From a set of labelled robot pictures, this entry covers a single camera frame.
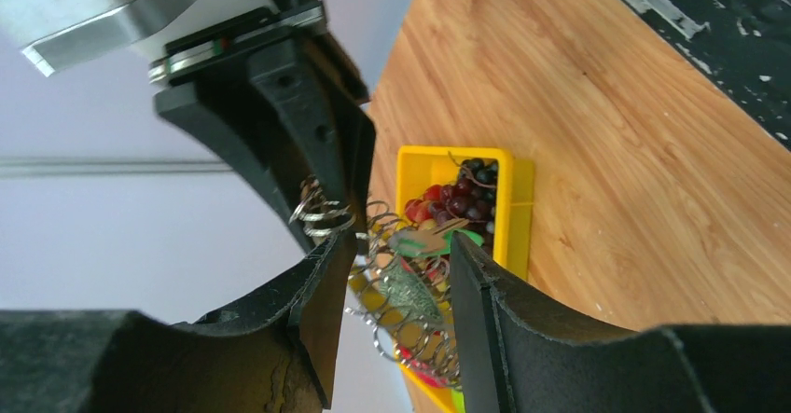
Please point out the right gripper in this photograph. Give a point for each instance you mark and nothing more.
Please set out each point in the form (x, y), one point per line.
(299, 136)

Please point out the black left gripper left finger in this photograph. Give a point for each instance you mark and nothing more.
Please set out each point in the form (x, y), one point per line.
(272, 350)

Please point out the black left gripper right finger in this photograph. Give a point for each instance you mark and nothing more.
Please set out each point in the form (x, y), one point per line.
(521, 350)

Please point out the green key tag with ring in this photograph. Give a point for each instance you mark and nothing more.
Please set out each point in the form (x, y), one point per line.
(430, 242)

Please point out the yellow plastic tray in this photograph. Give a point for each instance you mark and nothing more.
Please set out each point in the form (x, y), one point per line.
(426, 353)

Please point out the green netted melon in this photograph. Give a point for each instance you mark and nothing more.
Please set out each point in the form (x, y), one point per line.
(406, 292)

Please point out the purple grape bunch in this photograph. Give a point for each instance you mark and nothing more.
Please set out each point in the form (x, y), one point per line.
(472, 196)

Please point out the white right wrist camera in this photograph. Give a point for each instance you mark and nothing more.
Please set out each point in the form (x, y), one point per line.
(54, 35)

